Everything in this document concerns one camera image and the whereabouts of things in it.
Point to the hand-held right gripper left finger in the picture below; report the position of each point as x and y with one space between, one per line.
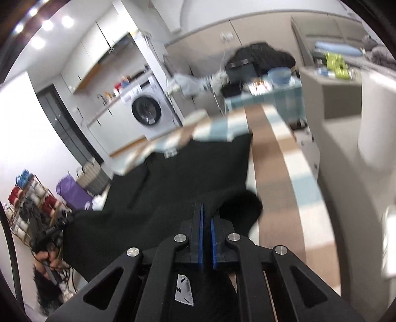
201 230

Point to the red container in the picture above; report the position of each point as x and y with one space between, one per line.
121 85

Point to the blue bowl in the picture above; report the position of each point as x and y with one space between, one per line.
280 77

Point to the white upper cabinets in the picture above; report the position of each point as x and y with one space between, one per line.
92 52

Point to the person's left forearm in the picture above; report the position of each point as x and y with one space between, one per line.
46 291

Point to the lime green packets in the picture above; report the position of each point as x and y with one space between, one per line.
335 65

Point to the counter with lower cabinets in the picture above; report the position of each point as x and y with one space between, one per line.
117 133

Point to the kitchen faucet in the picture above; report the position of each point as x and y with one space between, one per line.
101 98

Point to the ceiling spotlight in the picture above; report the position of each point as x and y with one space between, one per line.
37 43
48 25
67 21

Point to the person's left hand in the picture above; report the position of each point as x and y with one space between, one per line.
41 258

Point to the brown blue checked tablecloth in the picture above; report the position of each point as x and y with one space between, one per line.
272 173

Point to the woven basket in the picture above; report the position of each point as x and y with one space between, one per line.
92 179

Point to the dark door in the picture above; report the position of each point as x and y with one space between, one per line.
68 123

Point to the shoe rack with shoes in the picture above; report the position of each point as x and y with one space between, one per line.
31 198

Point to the black clothes pile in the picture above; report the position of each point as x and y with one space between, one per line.
263 55

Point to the light blue cloth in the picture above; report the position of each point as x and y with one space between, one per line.
188 85

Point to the purple bag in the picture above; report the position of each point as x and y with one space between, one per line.
72 192

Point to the black knit garment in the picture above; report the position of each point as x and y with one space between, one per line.
185 173

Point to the white washing machine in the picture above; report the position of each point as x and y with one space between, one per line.
161 123

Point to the grey knit blanket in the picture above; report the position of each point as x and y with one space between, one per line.
379 52

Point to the beige cabinet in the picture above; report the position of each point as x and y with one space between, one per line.
337 99

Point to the dark grey crate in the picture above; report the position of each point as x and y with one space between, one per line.
238 74

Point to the small black box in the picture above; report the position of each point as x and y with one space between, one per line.
231 91

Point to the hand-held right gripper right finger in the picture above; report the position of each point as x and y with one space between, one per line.
213 244

